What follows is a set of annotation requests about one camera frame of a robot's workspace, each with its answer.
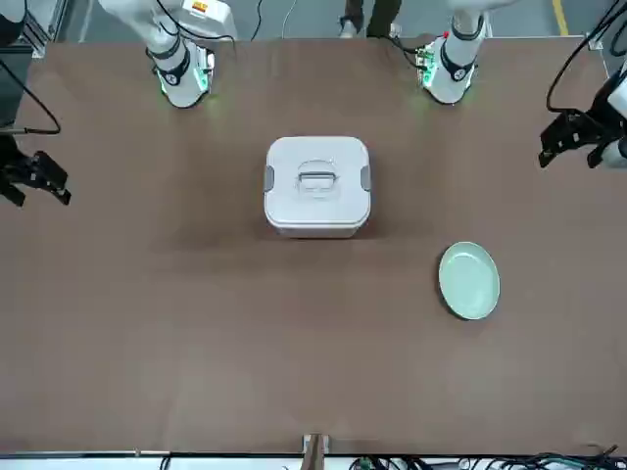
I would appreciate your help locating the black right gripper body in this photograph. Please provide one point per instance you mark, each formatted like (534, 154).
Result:
(12, 166)

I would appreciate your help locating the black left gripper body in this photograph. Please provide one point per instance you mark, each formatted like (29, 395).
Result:
(600, 120)

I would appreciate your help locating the white box lid grey clips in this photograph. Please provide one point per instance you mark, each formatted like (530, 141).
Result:
(294, 196)

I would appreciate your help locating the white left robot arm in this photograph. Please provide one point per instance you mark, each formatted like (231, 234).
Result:
(455, 63)

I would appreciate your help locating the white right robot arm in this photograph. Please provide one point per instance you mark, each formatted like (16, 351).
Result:
(178, 73)

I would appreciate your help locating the green round plate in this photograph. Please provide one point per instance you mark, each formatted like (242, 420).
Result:
(469, 281)

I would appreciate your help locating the white plastic storage box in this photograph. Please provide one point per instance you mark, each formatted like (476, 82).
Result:
(318, 232)

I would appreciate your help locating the person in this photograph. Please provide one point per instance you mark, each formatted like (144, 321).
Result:
(377, 17)

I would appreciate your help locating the aluminium frame rail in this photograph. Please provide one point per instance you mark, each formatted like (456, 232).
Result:
(44, 22)

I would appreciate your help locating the aluminium camera mount post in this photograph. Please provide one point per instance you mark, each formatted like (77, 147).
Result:
(316, 450)

